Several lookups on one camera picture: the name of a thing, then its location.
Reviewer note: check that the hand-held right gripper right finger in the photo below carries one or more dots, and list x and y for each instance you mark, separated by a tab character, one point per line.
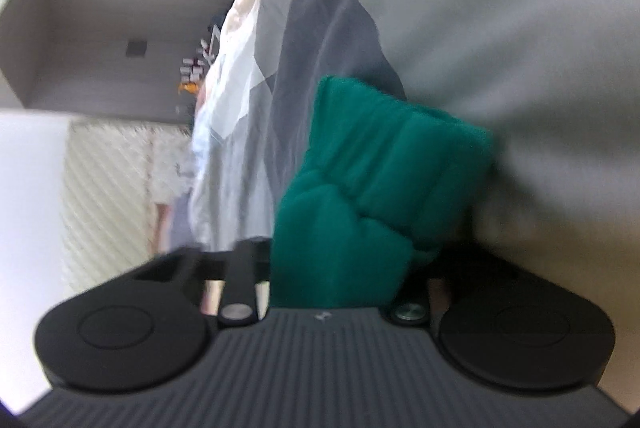
417	294

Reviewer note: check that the row of cosmetic bottles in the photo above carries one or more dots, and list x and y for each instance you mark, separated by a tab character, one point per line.
195	73

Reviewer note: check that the green hoodie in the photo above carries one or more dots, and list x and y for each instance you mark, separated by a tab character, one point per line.
375	188

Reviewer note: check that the grey wall cabinet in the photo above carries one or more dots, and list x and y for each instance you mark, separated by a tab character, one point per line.
100	8

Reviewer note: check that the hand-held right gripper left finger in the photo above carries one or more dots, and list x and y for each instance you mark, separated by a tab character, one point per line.
247	263

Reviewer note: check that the dark wall socket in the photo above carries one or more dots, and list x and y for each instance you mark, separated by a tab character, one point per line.
136	48

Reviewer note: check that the patchwork bed quilt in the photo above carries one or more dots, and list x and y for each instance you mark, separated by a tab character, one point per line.
475	33

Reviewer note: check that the cream quilted headboard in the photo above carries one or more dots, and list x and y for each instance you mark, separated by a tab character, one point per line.
110	198

